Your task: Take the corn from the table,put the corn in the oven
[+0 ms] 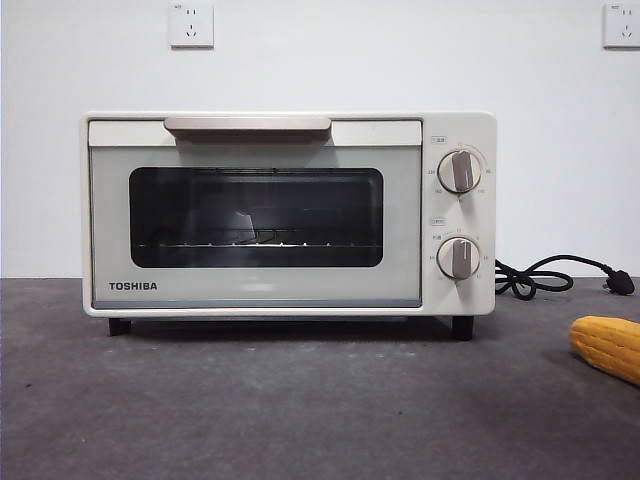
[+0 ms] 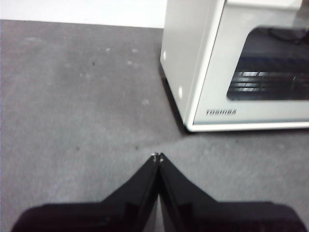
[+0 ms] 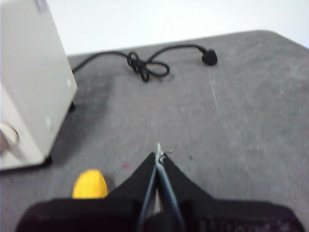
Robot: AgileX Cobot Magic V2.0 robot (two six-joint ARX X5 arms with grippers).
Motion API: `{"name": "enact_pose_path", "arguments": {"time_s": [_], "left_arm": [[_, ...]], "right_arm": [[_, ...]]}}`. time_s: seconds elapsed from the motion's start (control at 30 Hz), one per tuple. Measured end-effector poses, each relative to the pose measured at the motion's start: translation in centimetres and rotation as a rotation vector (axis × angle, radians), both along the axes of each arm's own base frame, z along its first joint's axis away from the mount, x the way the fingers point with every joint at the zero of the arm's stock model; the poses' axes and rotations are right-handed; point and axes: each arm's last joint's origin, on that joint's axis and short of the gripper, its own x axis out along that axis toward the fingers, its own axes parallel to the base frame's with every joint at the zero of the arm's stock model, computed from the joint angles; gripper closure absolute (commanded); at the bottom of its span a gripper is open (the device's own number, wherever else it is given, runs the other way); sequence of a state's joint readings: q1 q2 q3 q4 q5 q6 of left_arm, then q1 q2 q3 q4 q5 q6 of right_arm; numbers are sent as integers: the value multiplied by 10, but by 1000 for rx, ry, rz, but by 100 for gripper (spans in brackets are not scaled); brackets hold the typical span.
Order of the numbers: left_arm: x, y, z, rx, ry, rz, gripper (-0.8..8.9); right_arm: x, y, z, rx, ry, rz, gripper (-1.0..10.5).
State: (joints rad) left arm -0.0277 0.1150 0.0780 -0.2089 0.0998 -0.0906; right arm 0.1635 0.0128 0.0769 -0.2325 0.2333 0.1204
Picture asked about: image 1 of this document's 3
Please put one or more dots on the yellow corn cob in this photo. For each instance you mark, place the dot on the yellow corn cob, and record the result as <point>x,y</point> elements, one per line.
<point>605,345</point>

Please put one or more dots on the cream oven knob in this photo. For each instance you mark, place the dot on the cream oven knob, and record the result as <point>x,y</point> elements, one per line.
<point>458,258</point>
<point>460,171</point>

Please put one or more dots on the white wall socket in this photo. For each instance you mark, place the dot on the white wall socket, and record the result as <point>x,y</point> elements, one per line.
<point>622,25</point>
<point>192,25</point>

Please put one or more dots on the cream Toshiba toaster oven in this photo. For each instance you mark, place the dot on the cream Toshiba toaster oven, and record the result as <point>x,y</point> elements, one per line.
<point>460,215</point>

